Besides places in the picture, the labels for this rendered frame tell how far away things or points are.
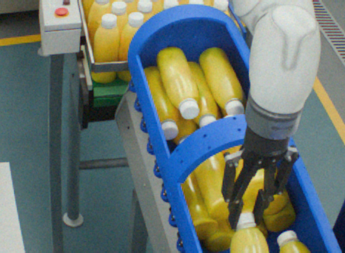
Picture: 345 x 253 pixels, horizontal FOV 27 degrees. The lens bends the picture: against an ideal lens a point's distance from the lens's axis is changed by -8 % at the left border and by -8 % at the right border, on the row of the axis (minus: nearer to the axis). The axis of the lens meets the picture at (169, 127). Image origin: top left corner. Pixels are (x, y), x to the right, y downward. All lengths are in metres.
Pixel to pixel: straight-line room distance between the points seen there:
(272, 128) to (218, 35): 0.74
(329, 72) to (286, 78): 2.77
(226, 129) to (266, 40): 0.42
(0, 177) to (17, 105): 1.79
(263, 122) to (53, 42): 0.92
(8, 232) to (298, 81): 0.68
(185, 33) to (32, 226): 1.27
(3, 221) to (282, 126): 0.62
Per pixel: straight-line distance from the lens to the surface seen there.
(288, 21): 1.05
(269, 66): 1.06
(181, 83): 1.67
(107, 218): 2.88
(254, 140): 1.17
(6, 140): 3.17
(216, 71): 1.73
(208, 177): 1.47
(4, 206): 1.50
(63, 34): 1.93
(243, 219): 1.33
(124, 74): 2.03
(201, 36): 1.83
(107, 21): 1.92
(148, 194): 1.77
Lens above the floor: 2.17
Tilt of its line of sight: 42 degrees down
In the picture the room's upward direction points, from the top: 8 degrees clockwise
